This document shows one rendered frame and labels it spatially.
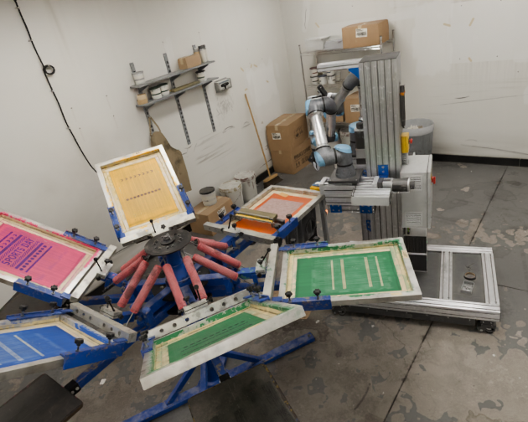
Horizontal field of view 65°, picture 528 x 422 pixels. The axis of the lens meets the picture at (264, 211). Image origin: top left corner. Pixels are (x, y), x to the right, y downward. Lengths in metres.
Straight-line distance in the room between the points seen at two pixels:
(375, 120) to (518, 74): 3.15
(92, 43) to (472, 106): 4.59
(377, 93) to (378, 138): 0.33
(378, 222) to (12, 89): 3.29
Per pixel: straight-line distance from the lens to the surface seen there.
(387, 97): 3.08
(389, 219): 3.46
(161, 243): 2.66
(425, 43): 6.18
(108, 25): 4.85
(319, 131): 3.14
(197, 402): 2.15
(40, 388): 2.65
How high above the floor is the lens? 2.54
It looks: 27 degrees down
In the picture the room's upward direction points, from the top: 12 degrees counter-clockwise
